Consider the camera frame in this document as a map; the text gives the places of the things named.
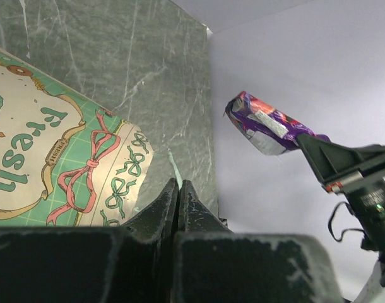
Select purple snack packet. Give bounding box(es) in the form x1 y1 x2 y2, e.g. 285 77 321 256
225 91 330 156

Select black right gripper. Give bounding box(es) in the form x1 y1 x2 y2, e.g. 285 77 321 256
297 134 385 252

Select green printed paper bag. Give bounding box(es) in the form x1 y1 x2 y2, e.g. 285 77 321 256
0 48 154 227

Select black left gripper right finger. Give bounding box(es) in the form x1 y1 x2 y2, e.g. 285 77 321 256
172 181 343 302

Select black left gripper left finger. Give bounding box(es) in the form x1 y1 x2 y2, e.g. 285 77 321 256
0 179 179 302

